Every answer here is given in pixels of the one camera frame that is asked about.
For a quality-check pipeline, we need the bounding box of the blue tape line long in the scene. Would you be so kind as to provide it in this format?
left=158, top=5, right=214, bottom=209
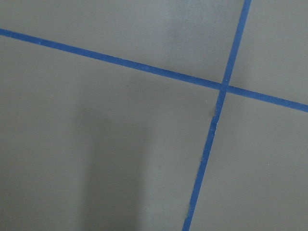
left=0, top=29, right=308, bottom=112

